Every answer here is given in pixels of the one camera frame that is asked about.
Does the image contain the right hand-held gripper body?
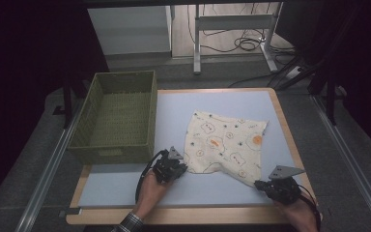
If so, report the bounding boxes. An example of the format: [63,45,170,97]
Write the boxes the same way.
[264,164,306,205]

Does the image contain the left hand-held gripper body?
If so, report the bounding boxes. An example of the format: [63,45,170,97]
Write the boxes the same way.
[152,146,185,185]

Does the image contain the cream patterned cloth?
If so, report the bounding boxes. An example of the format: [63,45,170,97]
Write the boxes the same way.
[183,109,270,189]

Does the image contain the green woven basket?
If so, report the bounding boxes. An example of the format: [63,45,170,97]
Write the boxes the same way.
[67,70,159,165]

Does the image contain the person's left hand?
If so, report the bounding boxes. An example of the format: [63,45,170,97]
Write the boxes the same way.
[131,170,175,220]

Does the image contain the person's right hand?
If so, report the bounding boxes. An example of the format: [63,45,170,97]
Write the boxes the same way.
[274,196,321,232]

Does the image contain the black metal stand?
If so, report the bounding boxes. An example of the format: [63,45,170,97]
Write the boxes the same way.
[275,0,350,127]
[52,72,89,130]

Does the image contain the white power strip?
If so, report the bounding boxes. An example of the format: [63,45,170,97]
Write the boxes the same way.
[284,65,304,80]

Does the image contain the grey cabinet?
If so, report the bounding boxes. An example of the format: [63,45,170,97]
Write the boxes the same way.
[87,5,174,56]

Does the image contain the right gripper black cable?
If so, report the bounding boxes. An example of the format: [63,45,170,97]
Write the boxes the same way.
[299,184,323,232]

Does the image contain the metal floor rail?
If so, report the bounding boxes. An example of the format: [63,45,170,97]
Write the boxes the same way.
[14,104,82,232]
[311,94,371,232]

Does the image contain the tangle of black floor cables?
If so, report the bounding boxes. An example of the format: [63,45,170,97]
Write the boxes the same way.
[186,2,297,66]

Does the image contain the white metal desk frame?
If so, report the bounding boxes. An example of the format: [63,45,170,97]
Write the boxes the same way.
[192,1,285,76]

